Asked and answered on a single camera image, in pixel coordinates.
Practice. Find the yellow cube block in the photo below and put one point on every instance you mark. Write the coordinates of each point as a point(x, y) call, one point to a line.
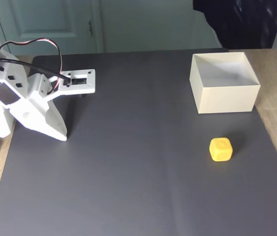
point(220, 150)

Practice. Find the white open box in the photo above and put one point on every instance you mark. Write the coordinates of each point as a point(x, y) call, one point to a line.
point(227, 99)

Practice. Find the teal panelled door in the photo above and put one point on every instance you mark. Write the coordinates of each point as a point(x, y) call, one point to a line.
point(47, 24)

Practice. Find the dark grey table mat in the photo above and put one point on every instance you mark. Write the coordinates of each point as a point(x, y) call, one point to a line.
point(133, 159)

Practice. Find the black hanging cloth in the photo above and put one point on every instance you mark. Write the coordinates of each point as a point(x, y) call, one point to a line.
point(246, 22)

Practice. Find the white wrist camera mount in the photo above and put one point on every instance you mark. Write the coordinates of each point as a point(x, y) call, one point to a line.
point(78, 87)

